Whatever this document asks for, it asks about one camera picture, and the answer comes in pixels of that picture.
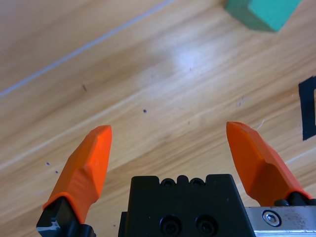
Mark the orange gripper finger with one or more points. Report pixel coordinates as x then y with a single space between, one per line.
86 172
259 168

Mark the green wooden block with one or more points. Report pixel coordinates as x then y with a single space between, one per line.
261 12

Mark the black tape square outline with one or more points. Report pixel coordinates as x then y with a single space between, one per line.
306 111

